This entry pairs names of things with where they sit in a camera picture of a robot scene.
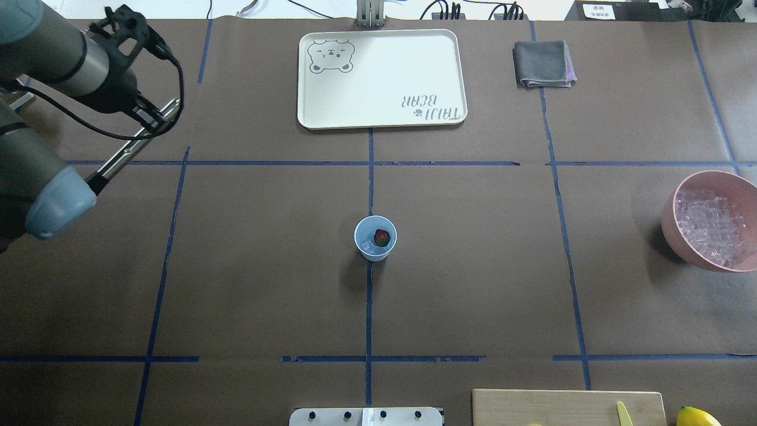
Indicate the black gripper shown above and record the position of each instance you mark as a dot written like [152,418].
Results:
[116,94]

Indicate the steel muddler black tip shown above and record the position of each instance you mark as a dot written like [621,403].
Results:
[99,179]

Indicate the ice cubes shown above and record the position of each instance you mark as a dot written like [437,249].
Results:
[714,226]
[370,248]

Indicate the light blue cup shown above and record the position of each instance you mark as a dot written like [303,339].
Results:
[365,230]

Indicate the red strawberry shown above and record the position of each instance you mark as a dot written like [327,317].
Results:
[381,238]

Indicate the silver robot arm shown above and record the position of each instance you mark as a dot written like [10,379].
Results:
[41,193]

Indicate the ice cubes in bowl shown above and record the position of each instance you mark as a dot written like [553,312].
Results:
[714,226]

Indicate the cream bear tray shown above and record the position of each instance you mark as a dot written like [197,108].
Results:
[380,78]

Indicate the grey folded cloth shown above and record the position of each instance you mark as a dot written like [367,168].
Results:
[544,64]

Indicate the wooden cutting board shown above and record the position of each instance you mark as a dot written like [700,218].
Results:
[563,407]

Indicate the black device box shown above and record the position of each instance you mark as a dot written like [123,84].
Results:
[620,11]

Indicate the yellow plastic knife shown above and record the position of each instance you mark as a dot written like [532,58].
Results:
[623,415]

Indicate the pink bowl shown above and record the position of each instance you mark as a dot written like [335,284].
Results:
[738,190]

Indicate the yellow lemon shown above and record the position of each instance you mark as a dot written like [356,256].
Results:
[691,416]

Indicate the aluminium frame post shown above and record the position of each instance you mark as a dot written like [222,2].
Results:
[370,13]

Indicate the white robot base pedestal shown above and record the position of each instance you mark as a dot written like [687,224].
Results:
[413,415]

